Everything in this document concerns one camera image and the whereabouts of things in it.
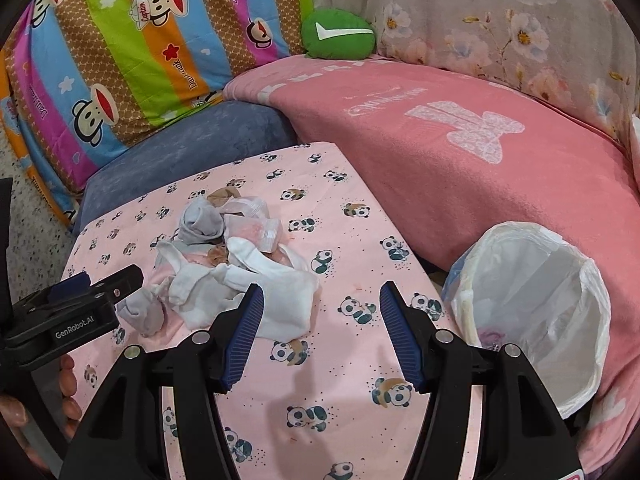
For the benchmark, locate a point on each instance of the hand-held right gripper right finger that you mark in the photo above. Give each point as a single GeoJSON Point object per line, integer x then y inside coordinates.
{"type": "Point", "coordinates": [400, 342]}

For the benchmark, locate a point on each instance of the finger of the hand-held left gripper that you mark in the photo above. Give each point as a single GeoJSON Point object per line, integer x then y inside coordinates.
{"type": "Point", "coordinates": [122, 282]}
{"type": "Point", "coordinates": [70, 287]}

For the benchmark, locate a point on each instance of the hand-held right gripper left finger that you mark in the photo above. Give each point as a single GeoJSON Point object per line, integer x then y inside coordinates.
{"type": "Point", "coordinates": [244, 340]}

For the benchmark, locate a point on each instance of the small grey sock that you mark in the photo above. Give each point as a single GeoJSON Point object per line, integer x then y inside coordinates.
{"type": "Point", "coordinates": [142, 315]}

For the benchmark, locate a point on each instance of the large white sock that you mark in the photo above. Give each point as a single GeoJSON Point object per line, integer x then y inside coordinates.
{"type": "Point", "coordinates": [280, 305]}

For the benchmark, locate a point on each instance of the small white sock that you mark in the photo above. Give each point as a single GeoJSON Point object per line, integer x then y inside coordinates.
{"type": "Point", "coordinates": [242, 252]}

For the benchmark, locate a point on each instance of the small brown item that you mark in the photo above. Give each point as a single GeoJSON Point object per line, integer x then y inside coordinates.
{"type": "Point", "coordinates": [218, 253]}

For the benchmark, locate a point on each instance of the light blue sock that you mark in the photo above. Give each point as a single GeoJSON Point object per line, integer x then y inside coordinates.
{"type": "Point", "coordinates": [200, 222]}

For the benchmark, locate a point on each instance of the clear zip bag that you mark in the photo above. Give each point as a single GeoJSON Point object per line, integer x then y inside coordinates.
{"type": "Point", "coordinates": [260, 232]}
{"type": "Point", "coordinates": [247, 207]}

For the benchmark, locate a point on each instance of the trash bin with white liner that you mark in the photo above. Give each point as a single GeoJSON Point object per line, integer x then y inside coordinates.
{"type": "Point", "coordinates": [530, 320]}

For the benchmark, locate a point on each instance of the beige sock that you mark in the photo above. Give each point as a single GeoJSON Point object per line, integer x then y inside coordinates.
{"type": "Point", "coordinates": [225, 195]}

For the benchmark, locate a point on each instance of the person's left hand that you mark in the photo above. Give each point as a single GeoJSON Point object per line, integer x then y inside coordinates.
{"type": "Point", "coordinates": [70, 390]}

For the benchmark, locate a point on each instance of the pink panda print sheet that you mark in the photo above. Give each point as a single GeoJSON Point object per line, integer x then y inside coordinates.
{"type": "Point", "coordinates": [325, 410]}

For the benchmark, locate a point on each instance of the blue cushion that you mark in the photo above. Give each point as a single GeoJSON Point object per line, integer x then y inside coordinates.
{"type": "Point", "coordinates": [200, 135]}

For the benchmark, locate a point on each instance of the pink blanket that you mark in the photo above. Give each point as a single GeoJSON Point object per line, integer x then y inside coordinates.
{"type": "Point", "coordinates": [450, 160]}

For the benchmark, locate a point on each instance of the striped monkey print quilt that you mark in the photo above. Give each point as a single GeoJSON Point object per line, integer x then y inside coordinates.
{"type": "Point", "coordinates": [125, 60]}

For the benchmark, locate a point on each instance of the green pillow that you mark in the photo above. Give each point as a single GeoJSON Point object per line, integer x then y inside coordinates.
{"type": "Point", "coordinates": [340, 35]}

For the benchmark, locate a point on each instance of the floral cloth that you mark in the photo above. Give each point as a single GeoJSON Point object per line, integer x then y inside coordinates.
{"type": "Point", "coordinates": [475, 20]}

